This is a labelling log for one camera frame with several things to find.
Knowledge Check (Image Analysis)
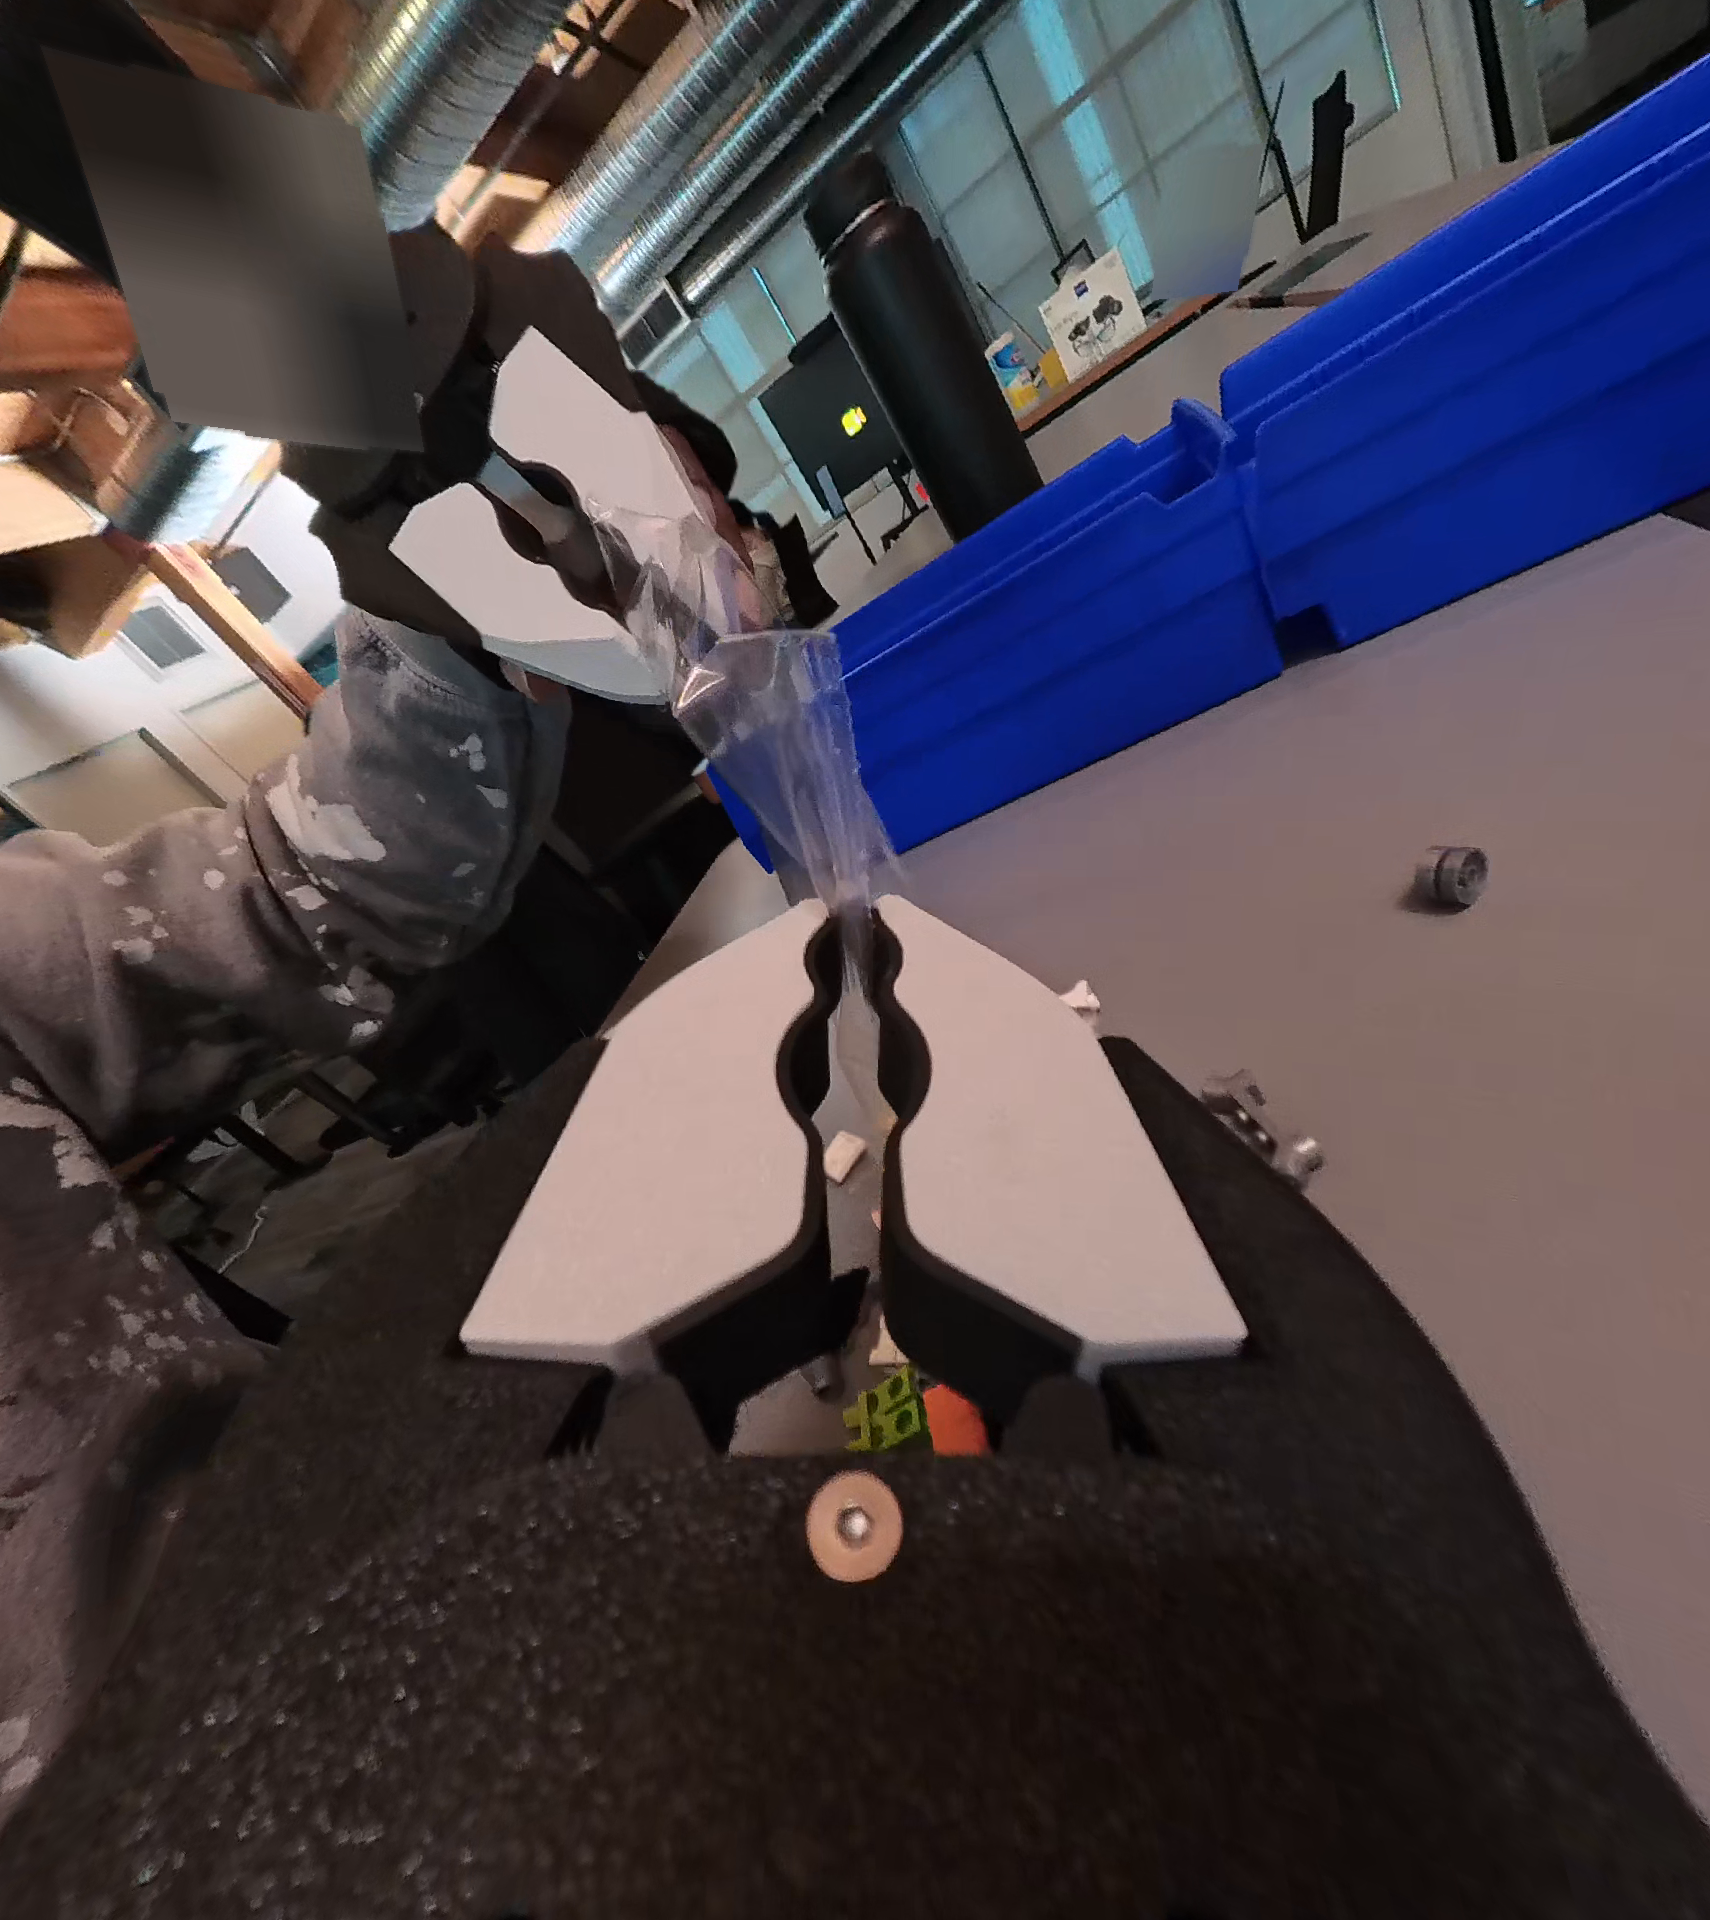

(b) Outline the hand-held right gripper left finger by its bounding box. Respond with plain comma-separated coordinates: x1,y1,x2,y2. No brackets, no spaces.
459,901,852,1376

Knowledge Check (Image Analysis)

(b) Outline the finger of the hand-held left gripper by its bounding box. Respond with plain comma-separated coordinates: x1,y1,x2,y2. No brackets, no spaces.
390,481,684,708
490,331,696,572

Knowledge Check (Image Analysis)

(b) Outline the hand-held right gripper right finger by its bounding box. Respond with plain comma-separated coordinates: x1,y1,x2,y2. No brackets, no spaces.
867,895,1247,1383

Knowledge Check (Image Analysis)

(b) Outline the clear bag of lego pieces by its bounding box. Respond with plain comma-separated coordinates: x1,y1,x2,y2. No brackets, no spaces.
669,624,947,1465

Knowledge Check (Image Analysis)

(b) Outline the person's left forearm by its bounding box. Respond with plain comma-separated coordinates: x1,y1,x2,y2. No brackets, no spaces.
0,616,581,1203

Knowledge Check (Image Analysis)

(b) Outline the black monitor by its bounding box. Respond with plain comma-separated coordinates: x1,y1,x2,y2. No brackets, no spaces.
760,316,906,519

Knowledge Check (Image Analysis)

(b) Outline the black water bottle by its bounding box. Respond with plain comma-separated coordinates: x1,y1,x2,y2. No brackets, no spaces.
803,150,1044,543

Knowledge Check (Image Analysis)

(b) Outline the silver ceiling duct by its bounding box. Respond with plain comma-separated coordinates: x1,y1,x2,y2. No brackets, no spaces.
345,0,1013,303

